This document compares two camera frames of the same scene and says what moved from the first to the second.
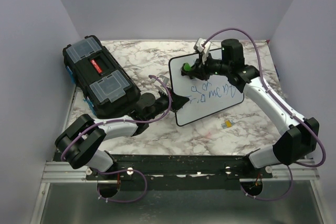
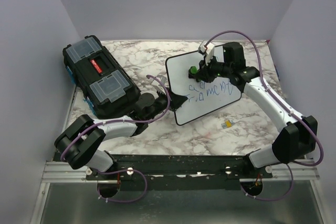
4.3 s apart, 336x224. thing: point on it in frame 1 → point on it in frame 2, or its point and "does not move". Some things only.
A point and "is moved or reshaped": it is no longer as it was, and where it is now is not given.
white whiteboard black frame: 206,97 does not move
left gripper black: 178,102 does not move
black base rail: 178,172 does not move
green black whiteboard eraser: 186,69 is moved or reshaped
